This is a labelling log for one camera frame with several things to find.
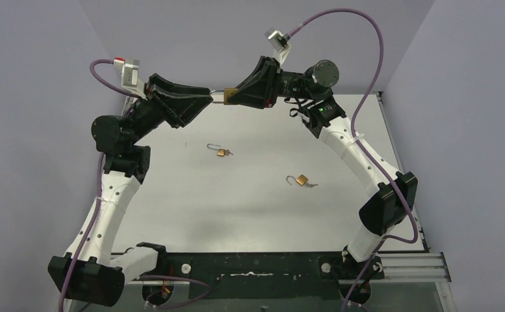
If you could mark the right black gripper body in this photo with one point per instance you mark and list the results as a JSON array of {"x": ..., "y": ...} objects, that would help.
[{"x": 279, "y": 91}]

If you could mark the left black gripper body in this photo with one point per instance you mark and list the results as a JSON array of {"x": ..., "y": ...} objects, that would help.
[{"x": 158, "y": 99}]

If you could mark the brass padlock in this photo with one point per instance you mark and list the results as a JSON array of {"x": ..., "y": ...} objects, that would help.
[
  {"x": 221, "y": 152},
  {"x": 301, "y": 180},
  {"x": 222, "y": 96}
]

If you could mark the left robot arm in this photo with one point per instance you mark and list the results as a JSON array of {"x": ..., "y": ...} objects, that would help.
[{"x": 87, "y": 272}]

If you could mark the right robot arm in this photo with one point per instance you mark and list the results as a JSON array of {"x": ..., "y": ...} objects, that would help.
[{"x": 391, "y": 193}]

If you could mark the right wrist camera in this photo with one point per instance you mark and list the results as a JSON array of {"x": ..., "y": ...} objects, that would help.
[{"x": 280, "y": 43}]

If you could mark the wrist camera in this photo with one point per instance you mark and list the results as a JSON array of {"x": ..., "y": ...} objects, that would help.
[
  {"x": 280, "y": 43},
  {"x": 130, "y": 81}
]

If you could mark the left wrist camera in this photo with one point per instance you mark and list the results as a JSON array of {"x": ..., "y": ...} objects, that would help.
[{"x": 130, "y": 81}]

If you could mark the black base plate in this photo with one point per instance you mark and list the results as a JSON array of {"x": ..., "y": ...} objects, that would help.
[{"x": 269, "y": 275}]

